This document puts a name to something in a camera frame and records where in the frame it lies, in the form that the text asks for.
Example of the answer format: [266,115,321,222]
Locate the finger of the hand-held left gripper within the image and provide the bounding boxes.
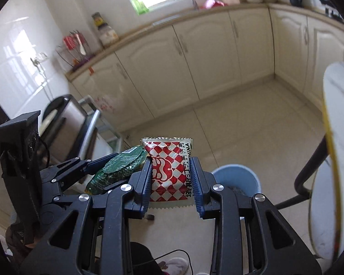
[47,154,118,191]
[52,178,132,207]

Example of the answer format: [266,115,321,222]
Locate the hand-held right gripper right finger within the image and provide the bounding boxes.
[189,157,324,275]

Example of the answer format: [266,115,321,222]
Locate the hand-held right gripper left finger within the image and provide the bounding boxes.
[19,157,154,275]

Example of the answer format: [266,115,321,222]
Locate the red white checkered snack packet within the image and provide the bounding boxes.
[140,137,195,209]

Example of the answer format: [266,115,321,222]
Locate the green snack packet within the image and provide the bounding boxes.
[84,146,150,195]

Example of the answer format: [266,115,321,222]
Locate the blue trash bin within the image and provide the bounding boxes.
[211,164,261,204]

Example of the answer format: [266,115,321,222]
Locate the black metal chair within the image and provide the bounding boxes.
[39,94,124,161]

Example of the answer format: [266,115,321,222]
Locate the person's leg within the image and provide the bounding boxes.
[130,242,164,275]

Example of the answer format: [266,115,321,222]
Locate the pink slipper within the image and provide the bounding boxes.
[158,258,190,275]

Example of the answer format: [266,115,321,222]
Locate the cream base cabinets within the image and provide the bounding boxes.
[66,4,344,132]

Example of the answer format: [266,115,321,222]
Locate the large cooking oil bottle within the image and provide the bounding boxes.
[92,12,119,48]

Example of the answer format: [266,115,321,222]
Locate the beige kitchen countertop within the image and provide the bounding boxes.
[65,1,344,82]

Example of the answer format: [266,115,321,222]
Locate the round marble table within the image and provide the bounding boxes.
[275,61,344,261]

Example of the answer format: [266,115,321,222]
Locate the green dish soap bottle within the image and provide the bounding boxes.
[132,0,150,14]

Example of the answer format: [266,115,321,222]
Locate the red plastic basin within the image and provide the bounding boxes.
[203,0,227,9]

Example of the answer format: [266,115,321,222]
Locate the black glass gas stove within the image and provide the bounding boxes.
[318,0,344,23]

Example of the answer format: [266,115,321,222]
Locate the thin black cable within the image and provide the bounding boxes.
[94,249,194,275]

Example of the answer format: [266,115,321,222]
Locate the wire knife rack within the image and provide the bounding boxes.
[56,30,96,71]

